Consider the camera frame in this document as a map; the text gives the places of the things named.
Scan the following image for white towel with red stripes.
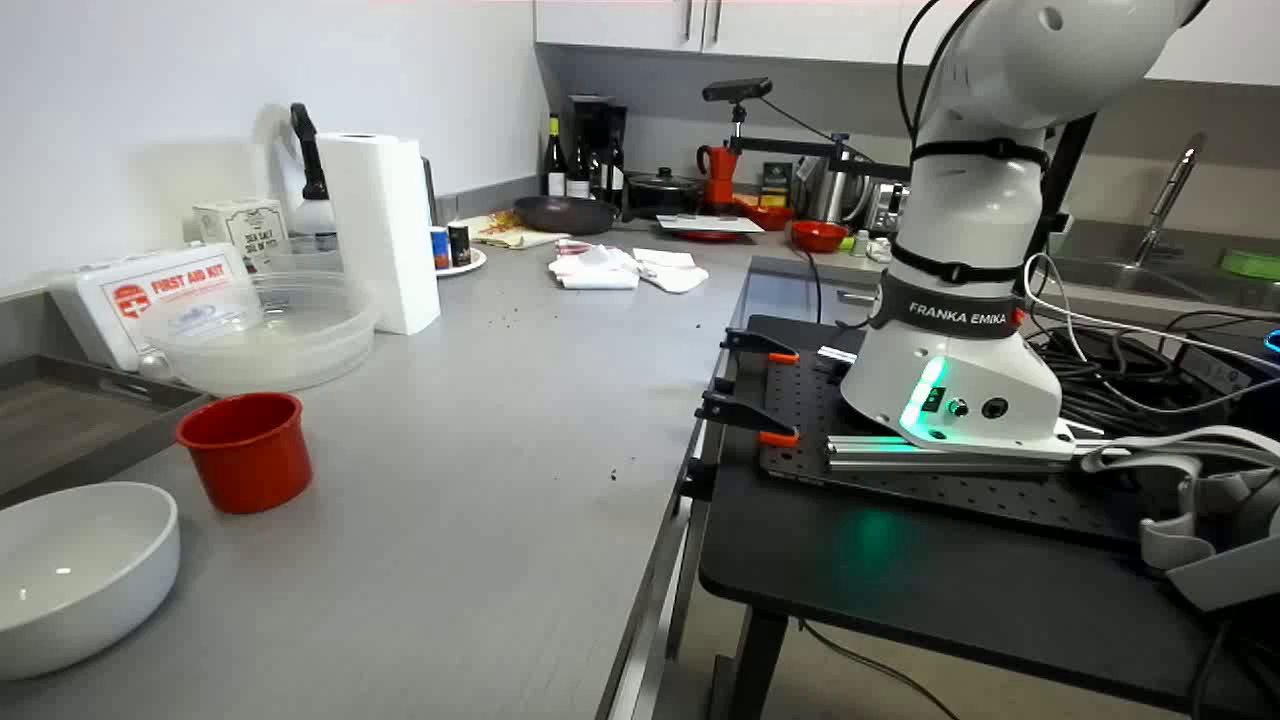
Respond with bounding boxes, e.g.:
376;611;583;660
547;242;638;293

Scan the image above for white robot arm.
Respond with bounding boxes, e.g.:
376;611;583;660
839;0;1206;455

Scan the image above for white paper towel roll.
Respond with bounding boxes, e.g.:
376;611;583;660
319;133;440;336

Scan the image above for orange black clamp far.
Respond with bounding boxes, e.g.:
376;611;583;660
721;329;800;363

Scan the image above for orange black clamp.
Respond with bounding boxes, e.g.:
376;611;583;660
696;390;803;451
721;329;800;363

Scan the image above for orange black clamp near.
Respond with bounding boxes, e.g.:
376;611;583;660
696;390;803;451

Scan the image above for white plate red rim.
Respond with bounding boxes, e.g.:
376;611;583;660
655;214;764;242

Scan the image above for black optical breadboard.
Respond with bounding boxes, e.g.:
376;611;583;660
742;314;1191;545

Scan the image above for black frying pan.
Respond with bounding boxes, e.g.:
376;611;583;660
517;194;610;236

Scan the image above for red kettle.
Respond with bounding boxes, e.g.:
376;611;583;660
696;143;736;210

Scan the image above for dark wine bottle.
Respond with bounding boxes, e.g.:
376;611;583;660
542;110;567;194

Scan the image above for black coffee machine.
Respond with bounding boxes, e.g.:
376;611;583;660
572;97;629;205

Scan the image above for red bowl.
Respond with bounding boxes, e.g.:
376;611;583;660
789;221;846;251

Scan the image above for white plate with items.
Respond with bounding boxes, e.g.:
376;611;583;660
431;225;488;276

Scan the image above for clear plastic container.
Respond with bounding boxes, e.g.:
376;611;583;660
141;272;379;394

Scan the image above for black spray bottle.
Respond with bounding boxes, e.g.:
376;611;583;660
289;102;340;272

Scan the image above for red plastic cup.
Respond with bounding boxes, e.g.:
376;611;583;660
176;390;311;516

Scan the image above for sink faucet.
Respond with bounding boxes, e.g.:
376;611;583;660
1129;133;1206;264

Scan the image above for first aid kit box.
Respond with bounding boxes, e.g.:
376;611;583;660
50;242;254;373

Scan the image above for black metal tray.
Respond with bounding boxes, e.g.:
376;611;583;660
0;357;199;507

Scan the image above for white ceramic bowl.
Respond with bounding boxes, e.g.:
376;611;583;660
0;478;180;679

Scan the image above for black camera on stand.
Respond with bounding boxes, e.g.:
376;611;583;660
701;76;771;141

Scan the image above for bundle of cables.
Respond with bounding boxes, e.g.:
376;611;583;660
1015;251;1280;462

